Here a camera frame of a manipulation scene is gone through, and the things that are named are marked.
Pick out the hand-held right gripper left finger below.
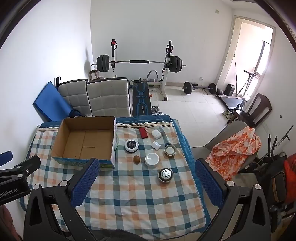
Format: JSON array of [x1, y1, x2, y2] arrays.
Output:
[[23, 158, 100, 241]]

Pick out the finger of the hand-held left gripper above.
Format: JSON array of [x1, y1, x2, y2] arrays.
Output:
[[13, 155, 41, 178], [0, 151, 13, 166]]

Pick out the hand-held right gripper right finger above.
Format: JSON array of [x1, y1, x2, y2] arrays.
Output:
[[195, 159, 271, 241]]

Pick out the cardboard box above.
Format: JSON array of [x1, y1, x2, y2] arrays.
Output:
[[50, 116, 119, 169]]

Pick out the metal tin with perforated lid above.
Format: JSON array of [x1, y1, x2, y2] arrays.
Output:
[[158, 168, 173, 184]]

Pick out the metal tin with white lid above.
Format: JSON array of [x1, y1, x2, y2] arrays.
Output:
[[164, 144, 176, 158]]

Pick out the white jar with black lid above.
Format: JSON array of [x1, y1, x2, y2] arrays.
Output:
[[125, 139, 139, 153]]

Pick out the white round jar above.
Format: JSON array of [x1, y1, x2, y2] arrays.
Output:
[[145, 153, 160, 168]]

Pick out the orange and white cloth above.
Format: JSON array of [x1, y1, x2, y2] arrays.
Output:
[[206, 126, 262, 181]]

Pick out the grey chair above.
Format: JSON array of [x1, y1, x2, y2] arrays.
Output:
[[205, 120, 257, 183]]

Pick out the plaid checkered blanket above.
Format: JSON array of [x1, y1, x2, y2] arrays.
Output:
[[20, 115, 211, 234]]

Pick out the blue foam mat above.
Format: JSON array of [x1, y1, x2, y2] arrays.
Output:
[[32, 82, 82, 122]]

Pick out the black exercise machine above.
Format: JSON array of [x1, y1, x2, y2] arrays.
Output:
[[254, 125, 294, 209]]

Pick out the grey quilted cushion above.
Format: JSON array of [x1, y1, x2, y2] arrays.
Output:
[[86, 77, 131, 117], [58, 79, 92, 116]]

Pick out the black treadmill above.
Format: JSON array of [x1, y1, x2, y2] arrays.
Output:
[[216, 94, 245, 109]]

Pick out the dark wooden chair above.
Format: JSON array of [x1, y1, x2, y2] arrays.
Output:
[[233, 93, 273, 129]]

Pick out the black and blue weight bench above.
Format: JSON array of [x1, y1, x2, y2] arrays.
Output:
[[129, 79, 152, 116]]

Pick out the short barbell with black plates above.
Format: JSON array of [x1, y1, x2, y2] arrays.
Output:
[[183, 81, 217, 95]]

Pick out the long barbell with black plates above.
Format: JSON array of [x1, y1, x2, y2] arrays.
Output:
[[91, 54, 187, 73]]

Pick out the metal exercise frame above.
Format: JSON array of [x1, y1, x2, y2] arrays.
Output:
[[238, 70, 262, 96]]

